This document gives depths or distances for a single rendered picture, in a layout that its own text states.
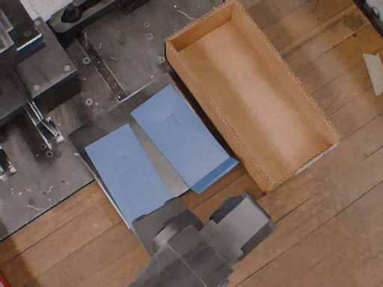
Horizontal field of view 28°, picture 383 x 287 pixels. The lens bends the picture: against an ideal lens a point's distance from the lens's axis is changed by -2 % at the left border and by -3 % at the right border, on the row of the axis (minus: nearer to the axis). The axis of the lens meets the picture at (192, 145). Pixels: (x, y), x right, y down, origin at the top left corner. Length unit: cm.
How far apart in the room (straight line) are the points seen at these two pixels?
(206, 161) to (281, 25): 25
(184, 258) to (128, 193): 32
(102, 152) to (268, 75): 27
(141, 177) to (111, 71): 17
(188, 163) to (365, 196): 26
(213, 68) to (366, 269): 36
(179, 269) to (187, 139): 36
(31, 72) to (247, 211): 39
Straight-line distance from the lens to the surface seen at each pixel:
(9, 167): 103
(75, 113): 112
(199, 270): 76
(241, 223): 83
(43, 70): 106
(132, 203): 106
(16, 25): 92
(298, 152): 110
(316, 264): 108
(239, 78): 113
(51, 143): 103
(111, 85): 113
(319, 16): 119
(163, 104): 109
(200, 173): 106
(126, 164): 107
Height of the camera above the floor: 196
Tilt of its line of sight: 75 degrees down
